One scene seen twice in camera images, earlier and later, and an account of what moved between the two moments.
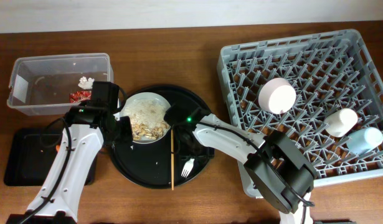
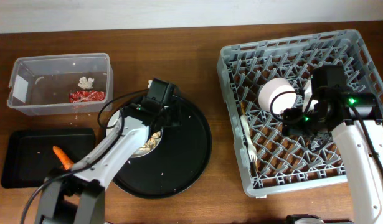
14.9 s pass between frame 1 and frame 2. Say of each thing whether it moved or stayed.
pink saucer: stayed
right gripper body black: moved
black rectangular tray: stayed
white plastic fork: moved
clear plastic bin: stayed
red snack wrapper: stayed
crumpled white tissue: stayed
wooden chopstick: moved
